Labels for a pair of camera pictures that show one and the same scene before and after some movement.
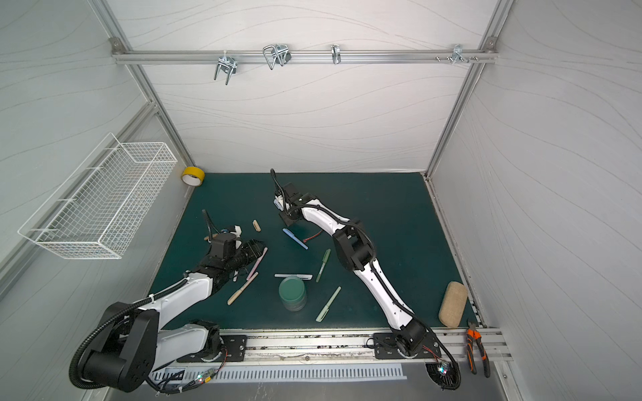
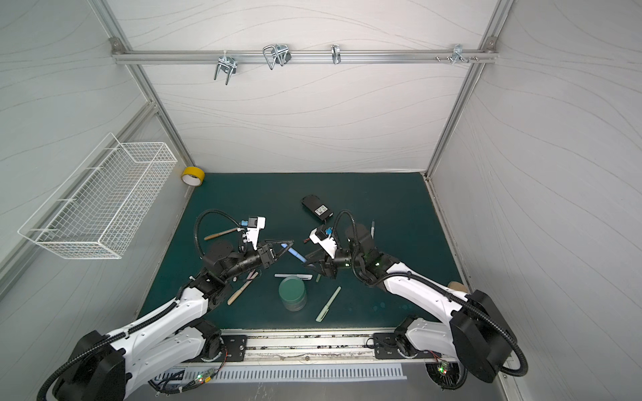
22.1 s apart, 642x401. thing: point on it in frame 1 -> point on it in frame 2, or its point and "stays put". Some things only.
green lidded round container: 292,293 stays put
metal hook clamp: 279,53 stays put
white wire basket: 90,209 stays put
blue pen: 295,238 -> 292,251
